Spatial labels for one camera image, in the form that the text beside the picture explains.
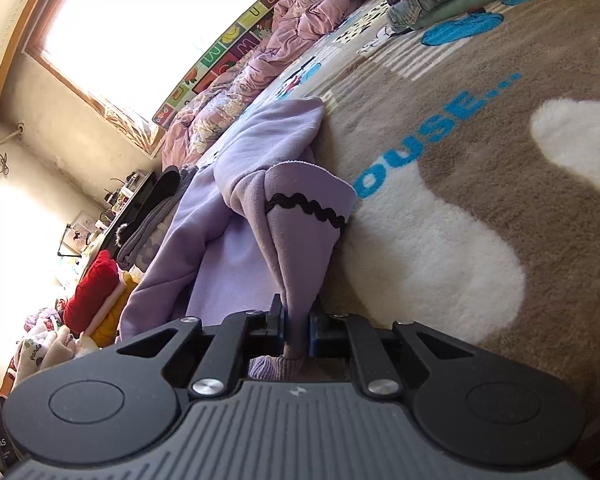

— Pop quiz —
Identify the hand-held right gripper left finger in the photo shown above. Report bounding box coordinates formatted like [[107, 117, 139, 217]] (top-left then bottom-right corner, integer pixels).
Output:
[[114, 294, 287, 397]]

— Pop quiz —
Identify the white panda print garment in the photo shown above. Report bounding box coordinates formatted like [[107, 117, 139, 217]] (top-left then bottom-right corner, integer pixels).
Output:
[[14, 327, 55, 386]]

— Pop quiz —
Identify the purple floral duvet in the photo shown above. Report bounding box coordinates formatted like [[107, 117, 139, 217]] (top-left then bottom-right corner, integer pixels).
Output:
[[160, 0, 368, 168]]

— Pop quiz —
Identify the pink folded garment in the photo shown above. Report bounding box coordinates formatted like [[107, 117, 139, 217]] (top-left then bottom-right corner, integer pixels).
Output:
[[97, 272, 133, 326]]

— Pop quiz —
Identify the grey-green folded garment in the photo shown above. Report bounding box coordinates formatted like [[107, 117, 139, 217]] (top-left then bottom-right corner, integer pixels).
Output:
[[415, 0, 517, 28]]

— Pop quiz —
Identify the dark desk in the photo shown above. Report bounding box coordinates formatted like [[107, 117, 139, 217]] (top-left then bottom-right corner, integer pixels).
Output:
[[54, 169, 157, 261]]

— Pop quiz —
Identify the window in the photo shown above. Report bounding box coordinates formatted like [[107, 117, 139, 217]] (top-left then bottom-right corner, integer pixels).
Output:
[[27, 0, 281, 133]]

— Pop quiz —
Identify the purple sweatshirt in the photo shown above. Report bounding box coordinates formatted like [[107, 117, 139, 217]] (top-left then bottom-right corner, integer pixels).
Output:
[[118, 97, 357, 381]]

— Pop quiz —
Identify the beige folded garment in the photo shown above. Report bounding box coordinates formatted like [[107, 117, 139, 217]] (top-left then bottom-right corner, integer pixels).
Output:
[[40, 327, 88, 368]]

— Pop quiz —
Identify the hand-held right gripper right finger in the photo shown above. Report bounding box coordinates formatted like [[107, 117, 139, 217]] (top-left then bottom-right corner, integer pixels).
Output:
[[307, 296, 486, 397]]

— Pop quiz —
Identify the group of small desk items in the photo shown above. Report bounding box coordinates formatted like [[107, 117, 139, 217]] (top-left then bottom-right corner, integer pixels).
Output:
[[100, 170, 148, 211]]

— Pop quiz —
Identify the red sweater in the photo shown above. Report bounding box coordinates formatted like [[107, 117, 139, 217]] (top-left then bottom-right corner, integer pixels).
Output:
[[62, 250, 120, 331]]

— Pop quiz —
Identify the colourful alphabet play mat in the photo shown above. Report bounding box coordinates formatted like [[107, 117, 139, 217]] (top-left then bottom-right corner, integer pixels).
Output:
[[152, 0, 331, 128]]

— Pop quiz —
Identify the grey folded garment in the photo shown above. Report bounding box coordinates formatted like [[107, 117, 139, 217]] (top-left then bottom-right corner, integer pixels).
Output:
[[117, 167, 201, 271]]

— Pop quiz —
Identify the white picture board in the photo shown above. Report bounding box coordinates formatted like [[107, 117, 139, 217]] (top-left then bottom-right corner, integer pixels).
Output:
[[57, 210, 100, 256]]

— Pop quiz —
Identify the black wall cable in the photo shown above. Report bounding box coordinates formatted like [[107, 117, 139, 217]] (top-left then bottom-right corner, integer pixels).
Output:
[[0, 122, 25, 181]]

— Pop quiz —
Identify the cartoon mouse blanket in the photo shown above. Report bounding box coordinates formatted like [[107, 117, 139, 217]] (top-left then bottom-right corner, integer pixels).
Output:
[[200, 0, 600, 461]]

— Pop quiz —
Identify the black folded garment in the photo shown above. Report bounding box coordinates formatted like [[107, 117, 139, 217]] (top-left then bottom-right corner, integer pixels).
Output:
[[114, 169, 181, 253]]

